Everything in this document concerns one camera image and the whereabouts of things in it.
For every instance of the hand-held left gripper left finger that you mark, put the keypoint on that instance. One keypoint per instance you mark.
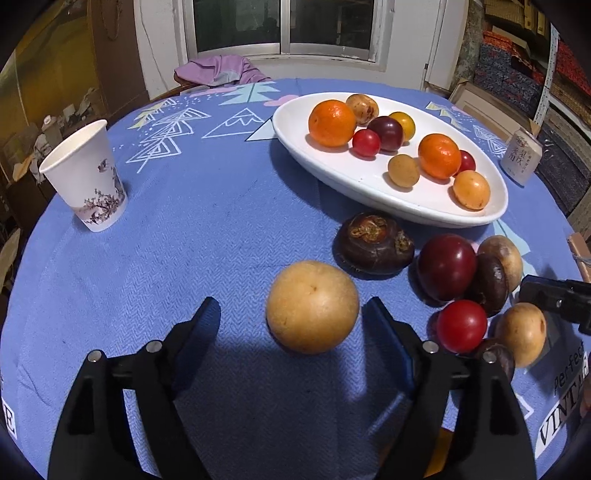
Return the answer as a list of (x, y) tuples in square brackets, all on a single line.
[(203, 332)]

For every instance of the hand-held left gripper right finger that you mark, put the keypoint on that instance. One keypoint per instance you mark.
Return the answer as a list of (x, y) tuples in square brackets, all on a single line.
[(390, 341)]

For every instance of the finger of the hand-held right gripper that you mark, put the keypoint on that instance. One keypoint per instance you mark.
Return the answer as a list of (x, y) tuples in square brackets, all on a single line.
[(549, 295)]

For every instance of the small dark brown chestnut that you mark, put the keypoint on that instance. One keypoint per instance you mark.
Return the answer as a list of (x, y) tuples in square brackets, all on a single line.
[(503, 360), (490, 286)]

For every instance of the large tan round fruit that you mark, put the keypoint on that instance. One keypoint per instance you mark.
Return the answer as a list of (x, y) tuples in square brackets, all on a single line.
[(312, 307)]

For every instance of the dark red plum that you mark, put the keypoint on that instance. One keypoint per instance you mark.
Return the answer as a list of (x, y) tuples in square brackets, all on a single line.
[(387, 134), (447, 267)]

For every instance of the dark purple water chestnut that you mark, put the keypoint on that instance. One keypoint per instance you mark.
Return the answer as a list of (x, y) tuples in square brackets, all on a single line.
[(374, 247)]

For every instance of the peach-coloured round fruit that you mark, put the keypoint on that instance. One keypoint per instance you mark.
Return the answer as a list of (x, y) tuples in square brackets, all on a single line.
[(471, 190)]

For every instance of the orange tangerine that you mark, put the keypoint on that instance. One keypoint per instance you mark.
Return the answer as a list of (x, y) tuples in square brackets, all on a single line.
[(332, 123), (439, 156)]

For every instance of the white oval plate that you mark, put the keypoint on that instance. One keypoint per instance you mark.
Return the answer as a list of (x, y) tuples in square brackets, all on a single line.
[(318, 161)]

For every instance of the yellow-orange tomato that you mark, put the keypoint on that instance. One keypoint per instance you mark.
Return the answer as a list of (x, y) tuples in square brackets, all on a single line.
[(405, 124)]

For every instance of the brown-spotted tan fruit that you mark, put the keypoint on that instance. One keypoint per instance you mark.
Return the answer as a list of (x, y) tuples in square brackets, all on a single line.
[(362, 108)]

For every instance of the blue printed tablecloth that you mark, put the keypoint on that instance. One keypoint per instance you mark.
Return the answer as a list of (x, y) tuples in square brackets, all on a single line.
[(207, 230)]

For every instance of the white beverage can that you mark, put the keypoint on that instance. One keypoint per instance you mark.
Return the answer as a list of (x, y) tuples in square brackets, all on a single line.
[(519, 159)]

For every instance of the dark woven basket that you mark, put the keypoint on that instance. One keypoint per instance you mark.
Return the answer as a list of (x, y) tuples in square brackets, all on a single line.
[(568, 157)]

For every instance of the white printed paper cup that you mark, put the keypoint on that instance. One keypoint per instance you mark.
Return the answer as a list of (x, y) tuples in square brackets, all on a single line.
[(87, 184)]

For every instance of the stack of blue patterned boxes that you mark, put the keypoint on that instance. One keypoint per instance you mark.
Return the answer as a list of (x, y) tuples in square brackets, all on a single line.
[(508, 74)]

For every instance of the white metal shelf rack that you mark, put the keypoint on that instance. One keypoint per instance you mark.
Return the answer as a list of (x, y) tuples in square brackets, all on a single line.
[(548, 69)]

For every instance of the stack of red patterned boxes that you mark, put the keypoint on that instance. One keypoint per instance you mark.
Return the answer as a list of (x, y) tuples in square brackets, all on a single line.
[(572, 69)]

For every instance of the curved wooden chair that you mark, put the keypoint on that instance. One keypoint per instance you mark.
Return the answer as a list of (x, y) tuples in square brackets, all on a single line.
[(182, 83)]

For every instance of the purple cloth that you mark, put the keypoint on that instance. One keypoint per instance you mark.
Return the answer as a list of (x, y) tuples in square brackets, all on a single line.
[(217, 69)]

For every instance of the patterned painting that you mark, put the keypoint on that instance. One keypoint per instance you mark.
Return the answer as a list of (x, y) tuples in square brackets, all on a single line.
[(468, 41)]

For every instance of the white board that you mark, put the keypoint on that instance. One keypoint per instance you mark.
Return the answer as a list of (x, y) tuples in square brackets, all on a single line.
[(441, 46)]

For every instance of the wooden glass cabinet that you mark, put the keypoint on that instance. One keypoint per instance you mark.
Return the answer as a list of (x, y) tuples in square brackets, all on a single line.
[(55, 69)]

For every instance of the sliding glass window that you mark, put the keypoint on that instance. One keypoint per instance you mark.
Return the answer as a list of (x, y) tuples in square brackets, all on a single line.
[(323, 23)]

